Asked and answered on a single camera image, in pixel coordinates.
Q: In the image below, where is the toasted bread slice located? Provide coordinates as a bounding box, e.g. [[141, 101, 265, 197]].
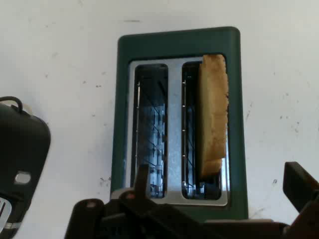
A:
[[198, 53, 229, 180]]

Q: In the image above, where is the dark green two-slot toaster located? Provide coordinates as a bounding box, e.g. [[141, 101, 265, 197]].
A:
[[109, 26, 250, 223]]

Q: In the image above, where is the black coffee machine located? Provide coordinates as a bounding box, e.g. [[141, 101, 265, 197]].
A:
[[0, 99, 52, 237]]

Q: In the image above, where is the black coffee machine cable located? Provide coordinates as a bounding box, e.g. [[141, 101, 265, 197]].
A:
[[0, 96, 25, 114]]

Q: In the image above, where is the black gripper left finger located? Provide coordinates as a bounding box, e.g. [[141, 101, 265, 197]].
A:
[[65, 163, 161, 239]]

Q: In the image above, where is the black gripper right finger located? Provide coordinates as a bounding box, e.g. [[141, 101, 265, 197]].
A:
[[282, 161, 319, 239]]

